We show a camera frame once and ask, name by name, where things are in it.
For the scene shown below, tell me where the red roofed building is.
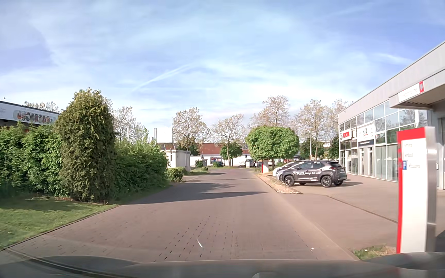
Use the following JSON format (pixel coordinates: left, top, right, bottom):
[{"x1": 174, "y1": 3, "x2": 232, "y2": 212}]
[{"x1": 157, "y1": 142, "x2": 252, "y2": 167}]

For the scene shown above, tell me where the small green tree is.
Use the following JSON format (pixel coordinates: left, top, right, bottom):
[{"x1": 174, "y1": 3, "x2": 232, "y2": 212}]
[{"x1": 220, "y1": 142, "x2": 243, "y2": 167}]

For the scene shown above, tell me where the row of bare trees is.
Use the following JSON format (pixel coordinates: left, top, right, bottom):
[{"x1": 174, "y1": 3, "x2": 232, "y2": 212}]
[{"x1": 112, "y1": 95, "x2": 348, "y2": 161}]

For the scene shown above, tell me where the small white utility building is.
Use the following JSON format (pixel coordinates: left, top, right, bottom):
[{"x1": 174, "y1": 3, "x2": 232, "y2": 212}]
[{"x1": 164, "y1": 149, "x2": 192, "y2": 172}]

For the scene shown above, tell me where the round green tree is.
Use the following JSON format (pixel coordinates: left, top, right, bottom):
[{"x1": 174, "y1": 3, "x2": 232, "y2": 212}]
[{"x1": 245, "y1": 125, "x2": 300, "y2": 169}]

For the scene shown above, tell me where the small round bush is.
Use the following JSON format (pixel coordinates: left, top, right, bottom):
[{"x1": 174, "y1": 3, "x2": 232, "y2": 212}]
[{"x1": 167, "y1": 168, "x2": 185, "y2": 183}]

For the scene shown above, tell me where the white parked car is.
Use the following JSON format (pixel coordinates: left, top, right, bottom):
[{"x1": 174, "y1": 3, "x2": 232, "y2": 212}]
[{"x1": 272, "y1": 161, "x2": 304, "y2": 179}]

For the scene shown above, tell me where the gravel strip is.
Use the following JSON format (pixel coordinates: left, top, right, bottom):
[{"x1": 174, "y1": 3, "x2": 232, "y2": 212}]
[{"x1": 257, "y1": 172, "x2": 302, "y2": 195}]

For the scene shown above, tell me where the brown paved brick road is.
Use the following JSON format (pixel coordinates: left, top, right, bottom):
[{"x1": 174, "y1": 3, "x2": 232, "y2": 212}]
[{"x1": 0, "y1": 168, "x2": 445, "y2": 267}]

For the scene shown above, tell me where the dark grey car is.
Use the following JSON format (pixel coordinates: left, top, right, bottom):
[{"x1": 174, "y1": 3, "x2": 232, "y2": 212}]
[{"x1": 279, "y1": 160, "x2": 347, "y2": 188}]

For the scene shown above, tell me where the car's own bonnet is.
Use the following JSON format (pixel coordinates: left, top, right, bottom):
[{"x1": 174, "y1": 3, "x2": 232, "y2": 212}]
[{"x1": 0, "y1": 252, "x2": 445, "y2": 278}]

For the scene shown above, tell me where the tall conical evergreen tree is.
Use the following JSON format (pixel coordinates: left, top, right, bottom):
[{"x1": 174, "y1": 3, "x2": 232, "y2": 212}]
[{"x1": 54, "y1": 88, "x2": 117, "y2": 203}]

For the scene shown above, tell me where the grey car showroom building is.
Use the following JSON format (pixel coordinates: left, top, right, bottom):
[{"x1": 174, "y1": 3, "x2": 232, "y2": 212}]
[{"x1": 337, "y1": 25, "x2": 445, "y2": 194}]

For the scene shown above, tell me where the small grass patch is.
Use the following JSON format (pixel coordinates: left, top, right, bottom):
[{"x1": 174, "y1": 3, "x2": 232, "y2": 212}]
[{"x1": 352, "y1": 245, "x2": 397, "y2": 260}]

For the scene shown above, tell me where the green hedge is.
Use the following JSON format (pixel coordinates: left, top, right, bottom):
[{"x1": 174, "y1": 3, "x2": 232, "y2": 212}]
[{"x1": 0, "y1": 123, "x2": 169, "y2": 198}]

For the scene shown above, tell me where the red and white sign pillar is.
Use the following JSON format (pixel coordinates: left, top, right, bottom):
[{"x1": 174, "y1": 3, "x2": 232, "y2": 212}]
[{"x1": 396, "y1": 126, "x2": 438, "y2": 254}]

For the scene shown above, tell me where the grass verge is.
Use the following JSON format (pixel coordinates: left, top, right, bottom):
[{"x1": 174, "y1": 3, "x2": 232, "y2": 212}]
[{"x1": 0, "y1": 185, "x2": 169, "y2": 253}]

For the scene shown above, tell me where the dark building with mural billboard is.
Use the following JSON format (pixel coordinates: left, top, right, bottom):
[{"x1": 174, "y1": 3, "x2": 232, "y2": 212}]
[{"x1": 0, "y1": 96, "x2": 61, "y2": 140}]

